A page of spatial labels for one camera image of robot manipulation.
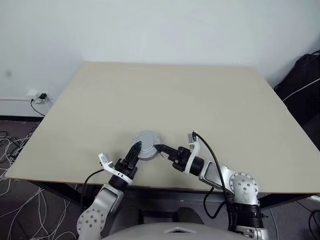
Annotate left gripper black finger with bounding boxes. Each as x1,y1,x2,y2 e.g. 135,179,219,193
126,140,143,165

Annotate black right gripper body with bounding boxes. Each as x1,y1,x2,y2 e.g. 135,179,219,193
172,147,193,172

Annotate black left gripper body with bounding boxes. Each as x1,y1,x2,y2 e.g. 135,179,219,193
114,157,139,179

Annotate silver hinged motor lid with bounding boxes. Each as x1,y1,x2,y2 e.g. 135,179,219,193
129,129,163,155

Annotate silver robot torso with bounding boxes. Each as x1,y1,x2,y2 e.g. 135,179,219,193
99,223,251,240

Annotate large black bag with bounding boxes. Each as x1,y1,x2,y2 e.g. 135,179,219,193
273,52,320,153

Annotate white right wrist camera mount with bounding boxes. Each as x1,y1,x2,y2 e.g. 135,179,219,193
186,130,202,175

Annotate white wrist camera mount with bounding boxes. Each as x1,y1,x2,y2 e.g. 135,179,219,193
97,152,133,185
186,130,202,175

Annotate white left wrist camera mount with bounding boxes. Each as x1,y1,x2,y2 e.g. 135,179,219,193
97,152,133,185

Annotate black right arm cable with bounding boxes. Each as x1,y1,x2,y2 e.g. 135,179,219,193
191,131,238,232

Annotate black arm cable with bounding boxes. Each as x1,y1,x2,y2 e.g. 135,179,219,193
80,168,106,213
191,131,238,232

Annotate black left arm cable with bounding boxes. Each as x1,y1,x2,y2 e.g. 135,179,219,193
80,168,106,213

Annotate black table frame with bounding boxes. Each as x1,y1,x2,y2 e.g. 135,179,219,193
9,178,320,209

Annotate white floor cables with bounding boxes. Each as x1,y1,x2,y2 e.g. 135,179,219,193
0,124,78,240

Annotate white wall power outlet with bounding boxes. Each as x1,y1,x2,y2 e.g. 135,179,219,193
34,91,54,105

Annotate black adapter cable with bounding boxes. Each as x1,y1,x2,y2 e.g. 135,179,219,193
30,97,46,117

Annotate white wall cable duct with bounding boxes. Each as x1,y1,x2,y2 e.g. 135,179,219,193
0,97,33,102

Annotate white cable over bag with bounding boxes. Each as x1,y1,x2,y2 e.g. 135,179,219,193
282,77,320,102

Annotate black floor cable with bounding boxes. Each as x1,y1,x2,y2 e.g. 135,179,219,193
308,208,320,236

